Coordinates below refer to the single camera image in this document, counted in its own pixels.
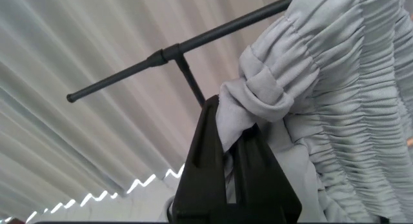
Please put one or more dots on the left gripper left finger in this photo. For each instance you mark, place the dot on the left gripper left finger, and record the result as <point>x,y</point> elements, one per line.
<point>203,172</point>

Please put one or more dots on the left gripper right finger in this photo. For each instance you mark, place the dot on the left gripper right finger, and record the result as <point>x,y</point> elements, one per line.
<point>261,179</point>

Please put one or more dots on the pale grey shorts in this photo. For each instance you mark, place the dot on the pale grey shorts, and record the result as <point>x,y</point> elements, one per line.
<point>322,88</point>

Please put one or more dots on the black clothes rack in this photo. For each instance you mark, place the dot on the black clothes rack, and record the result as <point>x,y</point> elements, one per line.
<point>226,26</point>

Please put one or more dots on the white curtain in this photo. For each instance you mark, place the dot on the white curtain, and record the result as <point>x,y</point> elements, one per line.
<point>80,120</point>

